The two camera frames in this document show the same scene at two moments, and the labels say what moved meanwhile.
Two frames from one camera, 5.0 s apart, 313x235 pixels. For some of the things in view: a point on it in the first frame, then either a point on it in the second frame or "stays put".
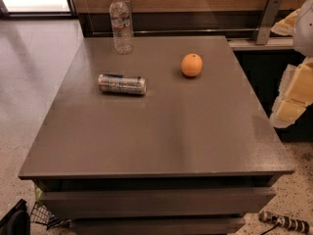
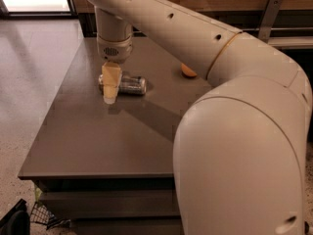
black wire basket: (40, 213) stays put
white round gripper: (304, 29) → (114, 51)
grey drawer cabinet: (166, 139) stays put
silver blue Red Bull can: (113, 83) stays put
